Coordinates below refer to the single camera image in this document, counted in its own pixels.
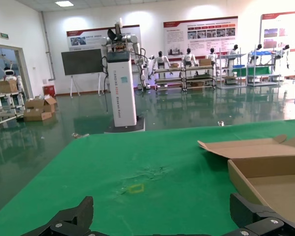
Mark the red box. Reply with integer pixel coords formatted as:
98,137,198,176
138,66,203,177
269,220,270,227
43,85,56,97

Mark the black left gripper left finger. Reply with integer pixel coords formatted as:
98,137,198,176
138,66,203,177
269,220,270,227
21,196,94,236

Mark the grey door frame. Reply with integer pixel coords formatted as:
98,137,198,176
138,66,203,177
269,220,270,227
0,43,34,99

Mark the white tube rack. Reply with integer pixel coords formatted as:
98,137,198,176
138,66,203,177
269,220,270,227
0,89,27,133

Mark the white black humanoid robot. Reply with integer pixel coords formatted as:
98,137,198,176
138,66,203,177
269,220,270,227
181,48,200,68
207,47,218,66
250,43,263,62
147,50,173,79
275,44,291,69
227,44,239,57

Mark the open cardboard floor box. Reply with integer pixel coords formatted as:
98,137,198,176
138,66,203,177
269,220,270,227
24,96,58,114

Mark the cardboard box on white rack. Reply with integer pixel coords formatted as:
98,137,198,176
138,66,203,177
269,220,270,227
0,79,18,94

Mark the flat cardboard floor box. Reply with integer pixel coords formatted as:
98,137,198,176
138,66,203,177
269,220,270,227
23,108,52,122

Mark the black screen on stand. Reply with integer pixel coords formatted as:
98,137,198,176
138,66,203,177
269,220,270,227
61,48,103,98

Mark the roller conveyor table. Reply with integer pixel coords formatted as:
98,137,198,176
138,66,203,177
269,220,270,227
183,64,217,90
153,66,185,91

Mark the white tower robot with arms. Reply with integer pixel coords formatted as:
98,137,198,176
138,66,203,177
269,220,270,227
100,21,148,135

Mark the small white round-head robot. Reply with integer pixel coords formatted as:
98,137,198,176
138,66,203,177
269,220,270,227
2,62,23,104

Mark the open brown cardboard box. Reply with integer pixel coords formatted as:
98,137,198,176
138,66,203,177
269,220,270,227
197,134,295,232

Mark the wall poster board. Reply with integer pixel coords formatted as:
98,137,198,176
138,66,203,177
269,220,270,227
66,24,141,51
163,16,238,59
260,11,295,52

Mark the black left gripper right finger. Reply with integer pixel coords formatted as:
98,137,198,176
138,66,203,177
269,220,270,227
230,193,295,236

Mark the grey metal shelf rack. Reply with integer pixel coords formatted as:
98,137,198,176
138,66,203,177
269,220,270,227
216,48,246,89
246,45,286,87

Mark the green table cloth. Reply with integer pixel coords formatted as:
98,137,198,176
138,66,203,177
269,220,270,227
0,118,295,236

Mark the grey wall pipe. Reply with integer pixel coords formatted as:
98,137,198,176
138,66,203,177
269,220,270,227
40,11,57,81

